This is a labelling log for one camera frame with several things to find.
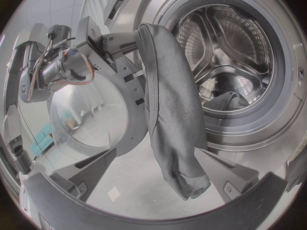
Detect black garment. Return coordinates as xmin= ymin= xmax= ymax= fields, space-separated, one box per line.
xmin=133 ymin=23 xmax=212 ymax=201
xmin=204 ymin=91 xmax=250 ymax=111

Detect white curtain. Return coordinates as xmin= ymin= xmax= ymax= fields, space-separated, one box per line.
xmin=81 ymin=0 xmax=108 ymax=23

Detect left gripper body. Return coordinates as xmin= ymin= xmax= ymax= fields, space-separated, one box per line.
xmin=59 ymin=17 xmax=118 ymax=84

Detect white floor marker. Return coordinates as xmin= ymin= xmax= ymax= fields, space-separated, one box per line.
xmin=107 ymin=187 xmax=121 ymax=201

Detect washing machine door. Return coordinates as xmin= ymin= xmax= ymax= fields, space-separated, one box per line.
xmin=47 ymin=55 xmax=154 ymax=158

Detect grey washing machine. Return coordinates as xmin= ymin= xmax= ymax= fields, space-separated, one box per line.
xmin=103 ymin=0 xmax=307 ymax=173

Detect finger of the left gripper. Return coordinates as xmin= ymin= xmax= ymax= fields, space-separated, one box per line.
xmin=105 ymin=46 xmax=139 ymax=61
xmin=102 ymin=32 xmax=138 ymax=48

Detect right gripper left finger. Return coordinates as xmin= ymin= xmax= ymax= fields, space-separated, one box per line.
xmin=51 ymin=148 xmax=117 ymax=199

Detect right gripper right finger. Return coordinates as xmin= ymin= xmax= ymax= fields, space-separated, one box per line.
xmin=194 ymin=147 xmax=267 ymax=199

